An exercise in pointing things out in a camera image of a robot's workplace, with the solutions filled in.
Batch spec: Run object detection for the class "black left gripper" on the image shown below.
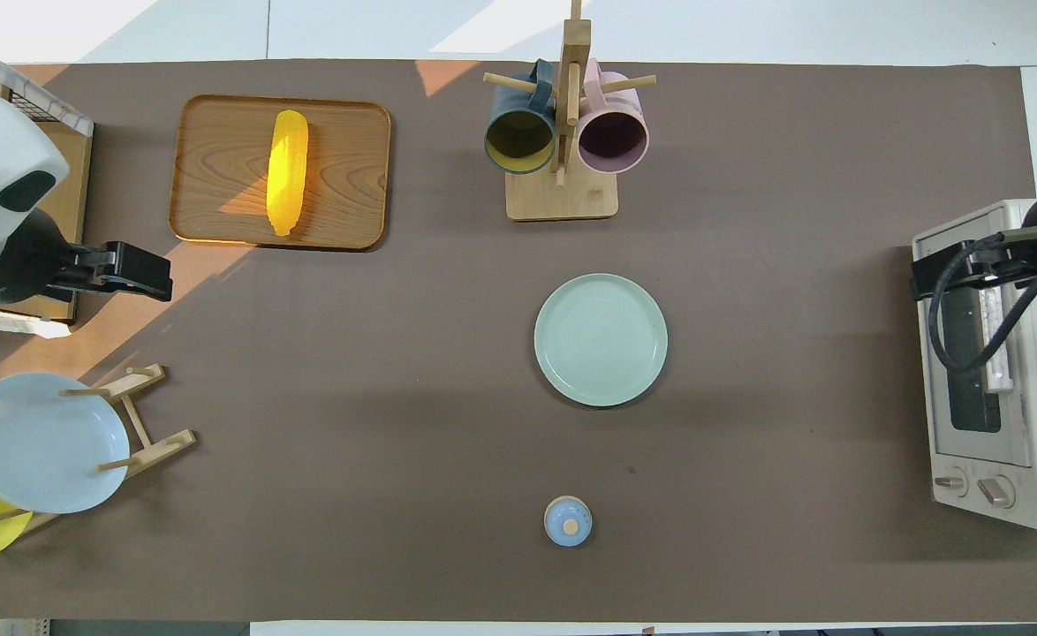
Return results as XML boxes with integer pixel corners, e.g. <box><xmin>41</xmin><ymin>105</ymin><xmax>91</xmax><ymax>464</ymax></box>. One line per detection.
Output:
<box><xmin>46</xmin><ymin>240</ymin><xmax>174</xmax><ymax>304</ymax></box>

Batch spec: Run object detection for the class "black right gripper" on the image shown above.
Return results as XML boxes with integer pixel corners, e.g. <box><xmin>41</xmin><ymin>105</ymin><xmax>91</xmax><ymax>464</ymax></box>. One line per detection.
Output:
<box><xmin>911</xmin><ymin>237</ymin><xmax>1037</xmax><ymax>301</ymax></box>

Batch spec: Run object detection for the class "glass oven door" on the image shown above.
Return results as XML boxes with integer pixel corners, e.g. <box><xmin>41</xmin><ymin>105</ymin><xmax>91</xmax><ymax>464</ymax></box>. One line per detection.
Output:
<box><xmin>913</xmin><ymin>208</ymin><xmax>1035</xmax><ymax>469</ymax></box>

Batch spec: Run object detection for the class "yellow corn cob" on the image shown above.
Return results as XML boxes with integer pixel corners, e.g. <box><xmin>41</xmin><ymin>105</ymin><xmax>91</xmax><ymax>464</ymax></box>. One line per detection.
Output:
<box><xmin>267</xmin><ymin>109</ymin><xmax>310</xmax><ymax>238</ymax></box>

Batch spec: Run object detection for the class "pale green ceramic plate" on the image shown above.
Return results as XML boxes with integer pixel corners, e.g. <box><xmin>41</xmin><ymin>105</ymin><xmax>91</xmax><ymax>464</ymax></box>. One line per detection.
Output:
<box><xmin>534</xmin><ymin>273</ymin><xmax>669</xmax><ymax>408</ymax></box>

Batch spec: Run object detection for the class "wooden serving tray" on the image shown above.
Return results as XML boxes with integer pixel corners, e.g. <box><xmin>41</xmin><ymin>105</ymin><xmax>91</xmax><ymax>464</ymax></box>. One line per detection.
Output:
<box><xmin>169</xmin><ymin>95</ymin><xmax>392</xmax><ymax>253</ymax></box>

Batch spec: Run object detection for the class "wooden plate rack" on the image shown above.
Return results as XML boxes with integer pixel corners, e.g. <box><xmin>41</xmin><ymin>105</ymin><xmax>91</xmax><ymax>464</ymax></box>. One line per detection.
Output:
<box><xmin>0</xmin><ymin>362</ymin><xmax>199</xmax><ymax>536</ymax></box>

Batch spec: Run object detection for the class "light blue plate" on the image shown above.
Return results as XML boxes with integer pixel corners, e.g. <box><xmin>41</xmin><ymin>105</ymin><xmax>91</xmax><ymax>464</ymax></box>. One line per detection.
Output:
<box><xmin>0</xmin><ymin>372</ymin><xmax>131</xmax><ymax>515</ymax></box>

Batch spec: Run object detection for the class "brown table mat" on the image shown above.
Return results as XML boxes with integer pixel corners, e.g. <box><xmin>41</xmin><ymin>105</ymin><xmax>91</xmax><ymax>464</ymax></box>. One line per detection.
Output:
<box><xmin>0</xmin><ymin>59</ymin><xmax>1037</xmax><ymax>624</ymax></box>

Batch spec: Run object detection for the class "pink mug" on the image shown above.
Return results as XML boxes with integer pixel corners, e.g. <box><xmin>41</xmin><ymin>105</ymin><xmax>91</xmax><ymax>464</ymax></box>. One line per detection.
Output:
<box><xmin>576</xmin><ymin>59</ymin><xmax>651</xmax><ymax>175</ymax></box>

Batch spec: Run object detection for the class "wooden mug tree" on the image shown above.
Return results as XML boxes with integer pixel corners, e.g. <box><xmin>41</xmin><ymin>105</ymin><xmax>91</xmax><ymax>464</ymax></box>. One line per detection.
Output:
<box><xmin>483</xmin><ymin>0</ymin><xmax>658</xmax><ymax>222</ymax></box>

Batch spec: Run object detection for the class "dark blue mug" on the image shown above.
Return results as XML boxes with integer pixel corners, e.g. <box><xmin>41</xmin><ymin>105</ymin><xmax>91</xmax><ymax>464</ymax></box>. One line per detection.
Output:
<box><xmin>483</xmin><ymin>59</ymin><xmax>558</xmax><ymax>176</ymax></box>

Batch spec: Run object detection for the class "blue call bell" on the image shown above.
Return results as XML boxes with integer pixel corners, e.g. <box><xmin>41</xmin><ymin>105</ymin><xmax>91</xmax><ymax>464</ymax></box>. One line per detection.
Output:
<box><xmin>543</xmin><ymin>496</ymin><xmax>594</xmax><ymax>549</ymax></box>

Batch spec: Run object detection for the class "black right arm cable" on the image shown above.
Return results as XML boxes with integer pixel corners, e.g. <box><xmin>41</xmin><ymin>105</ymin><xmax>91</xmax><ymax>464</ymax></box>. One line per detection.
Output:
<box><xmin>927</xmin><ymin>225</ymin><xmax>1037</xmax><ymax>375</ymax></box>

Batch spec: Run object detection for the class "wire basket with wooden shelves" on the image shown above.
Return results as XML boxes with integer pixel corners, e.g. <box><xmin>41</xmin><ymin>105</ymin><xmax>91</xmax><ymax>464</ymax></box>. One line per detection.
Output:
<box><xmin>0</xmin><ymin>35</ymin><xmax>95</xmax><ymax>338</ymax></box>

